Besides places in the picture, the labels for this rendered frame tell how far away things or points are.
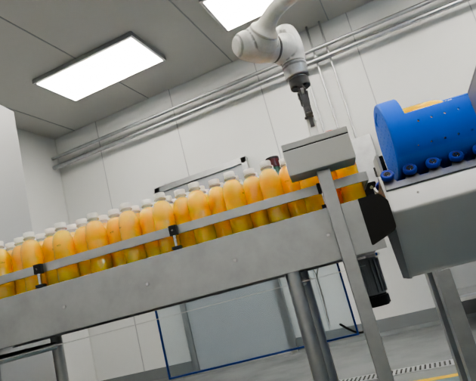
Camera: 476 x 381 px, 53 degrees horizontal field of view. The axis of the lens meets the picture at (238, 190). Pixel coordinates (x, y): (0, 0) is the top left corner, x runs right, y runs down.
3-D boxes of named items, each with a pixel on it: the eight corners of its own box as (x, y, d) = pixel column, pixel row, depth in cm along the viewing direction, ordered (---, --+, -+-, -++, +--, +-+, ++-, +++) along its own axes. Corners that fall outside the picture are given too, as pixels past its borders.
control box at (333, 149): (356, 157, 137) (345, 124, 139) (289, 177, 140) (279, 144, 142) (354, 165, 147) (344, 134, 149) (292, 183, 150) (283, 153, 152)
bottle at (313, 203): (319, 212, 159) (304, 159, 163) (333, 205, 153) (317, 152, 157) (304, 214, 155) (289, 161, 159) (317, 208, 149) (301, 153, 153)
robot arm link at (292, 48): (296, 72, 183) (268, 71, 176) (285, 37, 186) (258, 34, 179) (313, 57, 174) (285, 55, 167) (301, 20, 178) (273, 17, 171)
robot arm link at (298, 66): (306, 66, 179) (310, 80, 178) (283, 73, 181) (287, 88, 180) (304, 55, 171) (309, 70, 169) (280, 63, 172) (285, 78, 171)
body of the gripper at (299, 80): (307, 70, 170) (314, 94, 168) (308, 79, 178) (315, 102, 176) (286, 77, 171) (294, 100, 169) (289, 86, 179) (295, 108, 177)
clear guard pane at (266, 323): (357, 332, 186) (321, 214, 196) (170, 377, 197) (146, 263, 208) (357, 332, 187) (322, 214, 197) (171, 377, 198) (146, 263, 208)
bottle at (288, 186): (294, 220, 163) (279, 169, 167) (313, 214, 160) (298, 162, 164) (287, 219, 157) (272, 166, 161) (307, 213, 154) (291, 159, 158)
